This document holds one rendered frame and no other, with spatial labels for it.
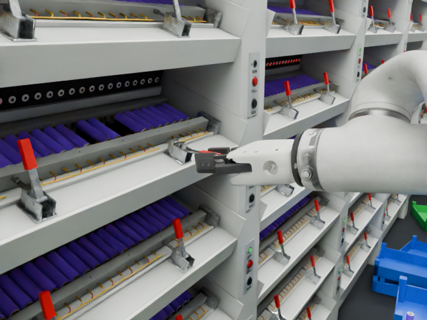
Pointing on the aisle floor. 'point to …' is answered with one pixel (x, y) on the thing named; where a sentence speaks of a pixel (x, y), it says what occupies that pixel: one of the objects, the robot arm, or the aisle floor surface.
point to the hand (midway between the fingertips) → (213, 160)
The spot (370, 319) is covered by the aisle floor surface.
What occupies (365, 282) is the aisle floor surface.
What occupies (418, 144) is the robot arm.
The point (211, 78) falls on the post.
